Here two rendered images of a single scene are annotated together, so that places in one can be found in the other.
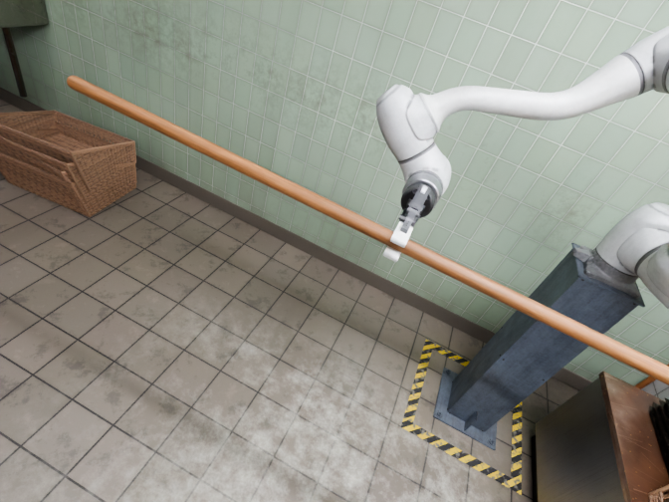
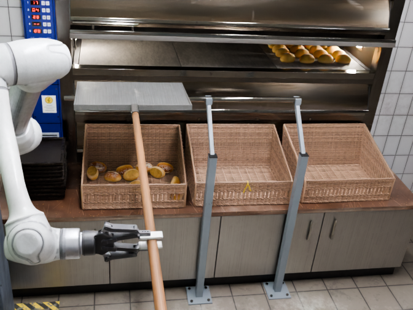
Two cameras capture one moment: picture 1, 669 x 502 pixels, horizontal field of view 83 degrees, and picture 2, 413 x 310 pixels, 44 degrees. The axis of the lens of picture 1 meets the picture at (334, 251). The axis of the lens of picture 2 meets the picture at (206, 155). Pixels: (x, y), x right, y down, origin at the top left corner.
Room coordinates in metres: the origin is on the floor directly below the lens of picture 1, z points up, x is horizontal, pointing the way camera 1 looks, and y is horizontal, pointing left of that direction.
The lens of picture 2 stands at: (0.94, 1.07, 2.21)
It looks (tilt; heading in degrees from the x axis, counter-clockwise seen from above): 29 degrees down; 247
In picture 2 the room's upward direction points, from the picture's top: 5 degrees clockwise
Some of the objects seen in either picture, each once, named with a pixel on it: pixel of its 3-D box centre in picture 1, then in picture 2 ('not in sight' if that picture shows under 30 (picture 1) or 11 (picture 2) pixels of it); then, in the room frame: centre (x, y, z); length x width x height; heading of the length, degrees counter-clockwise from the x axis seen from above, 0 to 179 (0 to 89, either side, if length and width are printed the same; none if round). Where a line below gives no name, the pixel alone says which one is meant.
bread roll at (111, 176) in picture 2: not in sight; (112, 175); (0.47, -1.43, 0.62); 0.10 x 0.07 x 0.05; 156
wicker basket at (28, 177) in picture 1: (67, 168); not in sight; (1.70, 1.68, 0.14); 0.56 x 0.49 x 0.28; 86
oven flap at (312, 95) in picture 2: not in sight; (228, 96); (-0.25, -1.52, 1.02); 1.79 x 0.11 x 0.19; 170
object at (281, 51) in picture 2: not in sight; (302, 44); (-0.90, -1.85, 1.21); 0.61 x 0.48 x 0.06; 80
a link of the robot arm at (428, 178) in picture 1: (421, 192); (72, 243); (0.83, -0.15, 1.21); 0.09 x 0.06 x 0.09; 80
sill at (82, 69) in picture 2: not in sight; (230, 72); (-0.25, -1.55, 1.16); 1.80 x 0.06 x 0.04; 170
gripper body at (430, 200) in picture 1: (415, 205); (97, 242); (0.76, -0.14, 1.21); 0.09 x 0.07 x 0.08; 170
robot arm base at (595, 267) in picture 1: (606, 263); not in sight; (1.18, -0.90, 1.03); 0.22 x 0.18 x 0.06; 79
